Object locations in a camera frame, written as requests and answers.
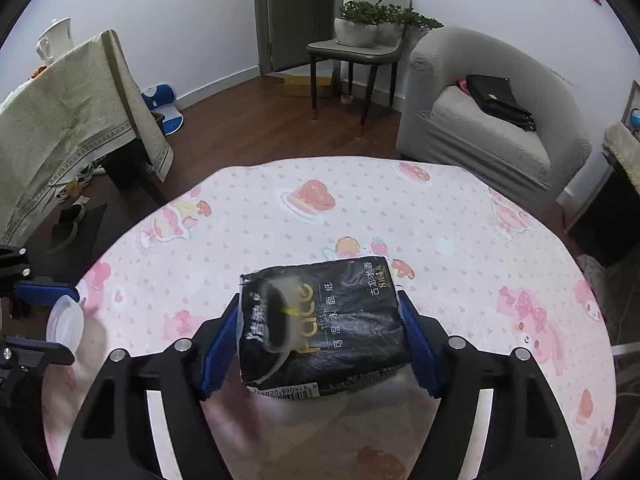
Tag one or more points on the beige table cloth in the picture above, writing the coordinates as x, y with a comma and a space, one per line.
65, 125

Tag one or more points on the grey dining chair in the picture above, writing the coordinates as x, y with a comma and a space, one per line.
321, 51

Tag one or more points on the black handbag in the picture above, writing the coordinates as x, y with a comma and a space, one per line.
495, 96

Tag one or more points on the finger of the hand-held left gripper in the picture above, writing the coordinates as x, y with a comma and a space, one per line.
46, 292
45, 353

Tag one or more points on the grey armchair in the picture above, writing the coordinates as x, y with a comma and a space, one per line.
500, 146

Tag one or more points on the white round plastic lid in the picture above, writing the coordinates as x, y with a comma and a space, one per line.
65, 322

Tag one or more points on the dark cabinet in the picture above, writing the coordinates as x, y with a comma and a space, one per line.
610, 212

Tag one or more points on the picture frame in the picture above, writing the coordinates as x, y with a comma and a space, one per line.
632, 97

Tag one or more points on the black floor mat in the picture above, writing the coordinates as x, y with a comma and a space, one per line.
90, 245

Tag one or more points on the cardboard box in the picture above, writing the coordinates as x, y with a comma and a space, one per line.
300, 86

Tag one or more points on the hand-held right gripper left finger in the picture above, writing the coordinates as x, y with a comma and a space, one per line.
220, 356

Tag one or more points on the black tissue pack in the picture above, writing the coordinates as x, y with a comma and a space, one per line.
325, 330

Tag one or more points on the small blue globe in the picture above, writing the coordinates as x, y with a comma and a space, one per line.
636, 120

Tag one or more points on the blue and white floor appliance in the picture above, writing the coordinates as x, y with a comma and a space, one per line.
162, 97

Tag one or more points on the white pitcher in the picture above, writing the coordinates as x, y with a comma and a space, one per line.
52, 40

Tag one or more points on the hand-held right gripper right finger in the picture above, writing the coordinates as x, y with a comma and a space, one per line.
418, 351

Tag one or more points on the potted plant in white pot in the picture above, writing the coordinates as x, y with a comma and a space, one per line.
396, 26
355, 31

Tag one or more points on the brown shoe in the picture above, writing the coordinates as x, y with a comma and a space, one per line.
71, 212
63, 236

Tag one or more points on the grey-green door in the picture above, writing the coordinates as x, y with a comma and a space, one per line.
300, 10

